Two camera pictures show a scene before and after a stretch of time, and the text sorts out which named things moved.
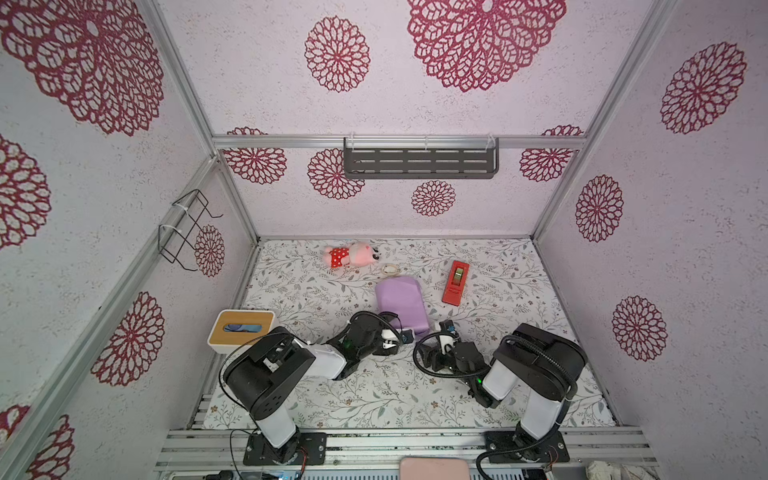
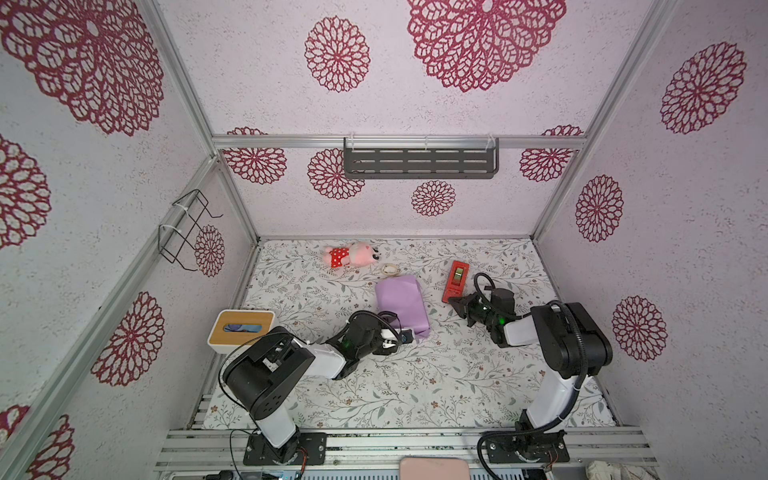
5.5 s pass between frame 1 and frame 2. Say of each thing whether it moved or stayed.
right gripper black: moved
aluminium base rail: stayed
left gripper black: stayed
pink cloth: stayed
